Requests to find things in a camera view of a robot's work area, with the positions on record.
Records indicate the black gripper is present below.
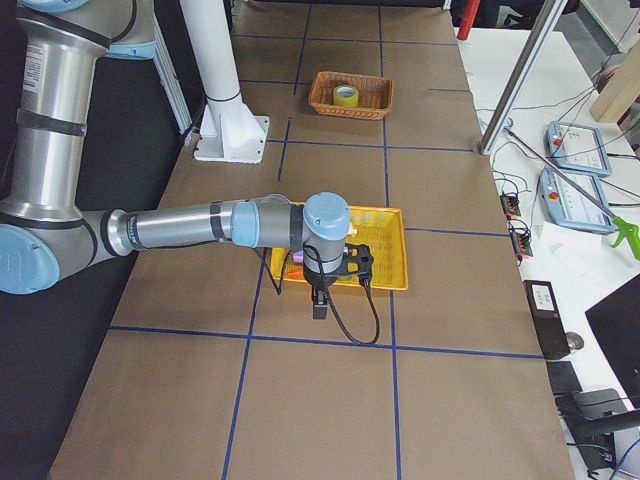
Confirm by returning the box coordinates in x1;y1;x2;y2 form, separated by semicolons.
303;263;342;320

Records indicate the yellow tape roll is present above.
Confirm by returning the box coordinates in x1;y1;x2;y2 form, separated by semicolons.
332;85;359;108

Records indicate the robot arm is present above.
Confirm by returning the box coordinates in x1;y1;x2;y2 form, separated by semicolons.
1;1;227;322

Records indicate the yellow plastic woven basket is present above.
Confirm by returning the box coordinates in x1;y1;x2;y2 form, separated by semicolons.
269;206;409;290

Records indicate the brown wicker basket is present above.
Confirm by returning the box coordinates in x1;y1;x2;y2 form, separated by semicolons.
308;71;394;120

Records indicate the toy orange carrot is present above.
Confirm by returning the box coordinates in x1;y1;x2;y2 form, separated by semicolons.
285;268;305;281

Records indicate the purple foam cube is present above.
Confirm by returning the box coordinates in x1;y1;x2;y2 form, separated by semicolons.
292;251;304;265

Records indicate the black box with label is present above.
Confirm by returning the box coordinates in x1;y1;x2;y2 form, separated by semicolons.
523;280;570;360

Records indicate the near teach pendant tablet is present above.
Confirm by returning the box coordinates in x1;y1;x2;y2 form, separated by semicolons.
538;167;616;234

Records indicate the teach pendant tablet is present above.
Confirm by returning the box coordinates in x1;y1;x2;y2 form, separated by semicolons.
538;167;616;234
546;121;612;177

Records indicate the black monitor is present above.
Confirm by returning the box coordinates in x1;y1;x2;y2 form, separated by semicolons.
586;280;639;407

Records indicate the far teach pendant tablet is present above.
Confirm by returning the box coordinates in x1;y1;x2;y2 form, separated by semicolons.
546;121;612;177

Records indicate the red cylinder object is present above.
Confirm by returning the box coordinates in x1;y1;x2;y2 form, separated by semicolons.
457;0;481;41

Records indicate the wooden board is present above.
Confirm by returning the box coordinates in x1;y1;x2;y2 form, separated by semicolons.
590;42;639;123

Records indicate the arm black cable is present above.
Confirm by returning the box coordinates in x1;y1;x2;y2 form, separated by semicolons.
252;244;381;346

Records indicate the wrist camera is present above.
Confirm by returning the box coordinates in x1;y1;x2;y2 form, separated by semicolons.
336;243;374;288

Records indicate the white pillar mount base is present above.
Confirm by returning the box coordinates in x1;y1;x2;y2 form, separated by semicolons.
180;0;270;164

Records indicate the aluminium frame post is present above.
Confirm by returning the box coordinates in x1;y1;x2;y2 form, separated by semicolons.
478;0;568;156

